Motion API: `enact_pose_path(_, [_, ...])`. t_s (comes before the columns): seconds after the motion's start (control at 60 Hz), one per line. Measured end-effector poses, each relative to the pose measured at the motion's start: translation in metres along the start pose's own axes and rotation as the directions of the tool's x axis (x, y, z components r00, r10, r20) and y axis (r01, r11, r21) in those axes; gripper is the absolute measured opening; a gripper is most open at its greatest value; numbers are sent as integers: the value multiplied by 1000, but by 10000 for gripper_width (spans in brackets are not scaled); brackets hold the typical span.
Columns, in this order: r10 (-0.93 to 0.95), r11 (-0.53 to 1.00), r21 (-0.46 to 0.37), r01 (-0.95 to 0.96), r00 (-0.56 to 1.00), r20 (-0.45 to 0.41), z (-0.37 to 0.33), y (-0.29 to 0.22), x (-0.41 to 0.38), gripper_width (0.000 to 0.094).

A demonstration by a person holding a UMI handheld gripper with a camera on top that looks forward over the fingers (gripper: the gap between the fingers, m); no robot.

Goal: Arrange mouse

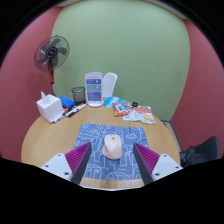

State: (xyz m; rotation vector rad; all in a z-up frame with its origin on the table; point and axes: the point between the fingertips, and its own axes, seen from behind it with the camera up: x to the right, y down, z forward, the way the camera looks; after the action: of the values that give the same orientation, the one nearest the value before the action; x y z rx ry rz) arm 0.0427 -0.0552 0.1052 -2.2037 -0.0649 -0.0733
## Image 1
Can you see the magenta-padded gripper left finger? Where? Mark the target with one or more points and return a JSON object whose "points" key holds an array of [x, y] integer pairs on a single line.
{"points": [[56, 165]]}

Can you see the blue patterned mouse pad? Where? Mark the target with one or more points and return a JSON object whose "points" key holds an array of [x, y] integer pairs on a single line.
{"points": [[100, 166]]}

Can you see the black office chair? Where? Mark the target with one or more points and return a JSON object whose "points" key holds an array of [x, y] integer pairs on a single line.
{"points": [[210, 148]]}

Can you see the white tissue box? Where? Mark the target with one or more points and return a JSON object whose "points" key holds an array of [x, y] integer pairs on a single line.
{"points": [[50, 108]]}

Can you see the white and orange snack packet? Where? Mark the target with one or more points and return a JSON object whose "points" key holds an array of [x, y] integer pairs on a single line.
{"points": [[141, 115]]}

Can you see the small black round object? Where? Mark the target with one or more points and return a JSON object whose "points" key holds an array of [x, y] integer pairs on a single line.
{"points": [[135, 104]]}

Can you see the blue whiteboard eraser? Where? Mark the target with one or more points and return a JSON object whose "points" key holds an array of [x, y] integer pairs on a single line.
{"points": [[67, 102]]}

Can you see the dark mesh pen cup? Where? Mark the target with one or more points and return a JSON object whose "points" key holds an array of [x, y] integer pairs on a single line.
{"points": [[78, 95]]}

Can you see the black standing fan, red pole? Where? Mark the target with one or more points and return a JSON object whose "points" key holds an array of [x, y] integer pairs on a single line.
{"points": [[51, 52]]}

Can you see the red-capped whiteboard marker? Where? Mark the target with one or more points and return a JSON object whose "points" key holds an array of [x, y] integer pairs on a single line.
{"points": [[60, 117]]}

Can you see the beige computer mouse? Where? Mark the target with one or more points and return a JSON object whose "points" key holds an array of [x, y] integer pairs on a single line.
{"points": [[112, 147]]}

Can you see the light blue snack packet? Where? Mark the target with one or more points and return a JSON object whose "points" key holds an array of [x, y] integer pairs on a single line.
{"points": [[111, 101]]}

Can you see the black whiteboard marker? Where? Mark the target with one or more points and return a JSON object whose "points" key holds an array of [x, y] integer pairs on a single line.
{"points": [[75, 110]]}

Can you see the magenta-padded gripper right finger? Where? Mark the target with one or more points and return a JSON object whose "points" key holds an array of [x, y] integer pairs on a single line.
{"points": [[166, 164]]}

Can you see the blue-printed acrylic sign stand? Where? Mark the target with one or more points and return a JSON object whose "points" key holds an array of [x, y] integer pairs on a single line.
{"points": [[93, 89]]}

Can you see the blank white acrylic stand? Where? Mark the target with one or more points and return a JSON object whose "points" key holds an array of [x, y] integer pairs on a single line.
{"points": [[110, 83]]}

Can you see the black backpack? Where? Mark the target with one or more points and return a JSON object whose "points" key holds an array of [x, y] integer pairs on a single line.
{"points": [[190, 156]]}

